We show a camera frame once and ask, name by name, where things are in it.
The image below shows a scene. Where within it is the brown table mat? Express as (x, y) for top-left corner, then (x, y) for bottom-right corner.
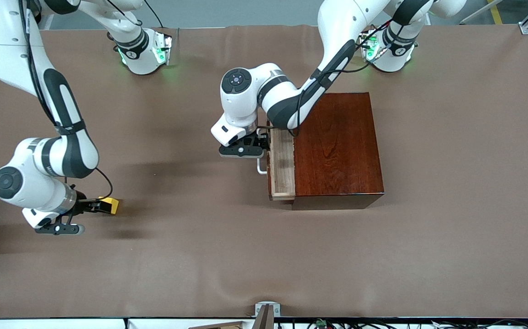
(0, 25), (528, 319)

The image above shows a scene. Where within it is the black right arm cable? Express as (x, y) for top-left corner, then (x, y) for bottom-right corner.
(17, 0), (114, 202)

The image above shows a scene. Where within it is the black right base cable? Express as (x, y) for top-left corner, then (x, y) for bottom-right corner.
(143, 0), (164, 29)

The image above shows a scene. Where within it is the yellow wooden block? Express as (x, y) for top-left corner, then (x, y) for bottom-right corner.
(97, 196), (120, 215)

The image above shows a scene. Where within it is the dark red wooden cabinet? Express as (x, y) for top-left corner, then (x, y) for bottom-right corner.
(291, 92), (385, 211)

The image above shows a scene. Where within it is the silver metal bracket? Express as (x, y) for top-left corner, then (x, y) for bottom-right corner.
(255, 302), (281, 318)

